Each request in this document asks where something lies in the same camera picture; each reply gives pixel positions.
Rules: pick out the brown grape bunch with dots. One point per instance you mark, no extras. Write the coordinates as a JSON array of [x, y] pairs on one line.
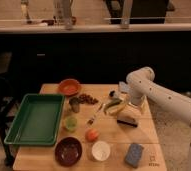
[[87, 99]]

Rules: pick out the white paper cup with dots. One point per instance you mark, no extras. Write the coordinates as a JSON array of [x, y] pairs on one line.
[[101, 150]]

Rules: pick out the small green cup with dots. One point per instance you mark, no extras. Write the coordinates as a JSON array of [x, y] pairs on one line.
[[70, 123]]

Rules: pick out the orange fruit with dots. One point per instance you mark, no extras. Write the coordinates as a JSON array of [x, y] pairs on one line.
[[91, 135]]

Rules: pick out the yellow green banana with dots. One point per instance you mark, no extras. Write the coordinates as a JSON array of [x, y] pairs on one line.
[[114, 107]]

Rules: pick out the knife with black handle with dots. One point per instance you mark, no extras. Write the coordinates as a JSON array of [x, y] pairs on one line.
[[114, 95]]

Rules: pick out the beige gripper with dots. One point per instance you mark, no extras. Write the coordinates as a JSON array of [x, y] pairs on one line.
[[140, 107]]

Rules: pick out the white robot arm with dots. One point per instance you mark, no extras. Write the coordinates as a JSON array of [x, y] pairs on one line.
[[141, 84]]

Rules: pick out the grey cloth piece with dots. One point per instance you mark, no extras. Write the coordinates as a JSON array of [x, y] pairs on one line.
[[123, 87]]

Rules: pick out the green plastic tray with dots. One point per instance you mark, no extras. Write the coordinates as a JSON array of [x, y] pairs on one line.
[[37, 120]]

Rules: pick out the brush with wooden handle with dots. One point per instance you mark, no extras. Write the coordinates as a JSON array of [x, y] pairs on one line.
[[94, 116]]

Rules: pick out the blue sponge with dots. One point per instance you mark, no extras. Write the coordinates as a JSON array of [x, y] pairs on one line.
[[134, 154]]

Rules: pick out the orange bowl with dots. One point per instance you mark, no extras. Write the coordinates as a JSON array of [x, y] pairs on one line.
[[69, 87]]

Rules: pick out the dark red bowl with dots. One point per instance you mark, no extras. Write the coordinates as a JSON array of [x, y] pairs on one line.
[[68, 151]]

